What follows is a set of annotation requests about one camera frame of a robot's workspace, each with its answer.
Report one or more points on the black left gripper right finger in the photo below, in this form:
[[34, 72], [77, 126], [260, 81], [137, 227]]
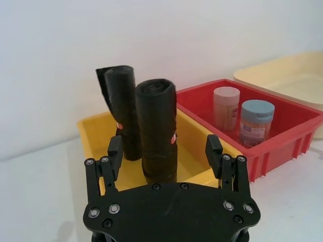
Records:
[[214, 156]]

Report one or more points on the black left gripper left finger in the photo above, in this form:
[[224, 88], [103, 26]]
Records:
[[114, 161]]

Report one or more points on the yellow plastic tray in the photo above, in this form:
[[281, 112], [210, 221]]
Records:
[[91, 137]]

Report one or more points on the pink lidded toothpick jar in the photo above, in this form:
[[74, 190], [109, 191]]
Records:
[[225, 107]]

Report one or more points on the blue lidded cotton swab jar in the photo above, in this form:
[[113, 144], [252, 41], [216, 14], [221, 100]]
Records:
[[255, 122]]

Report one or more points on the black bag roll, tightly wound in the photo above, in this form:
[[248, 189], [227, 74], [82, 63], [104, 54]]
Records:
[[154, 126]]

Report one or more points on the black bag roll, loose flap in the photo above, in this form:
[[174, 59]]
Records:
[[122, 100]]

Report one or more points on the red plastic tray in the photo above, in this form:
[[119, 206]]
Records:
[[278, 152]]

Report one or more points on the cream plastic tray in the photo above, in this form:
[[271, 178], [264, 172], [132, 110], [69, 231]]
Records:
[[277, 75]]

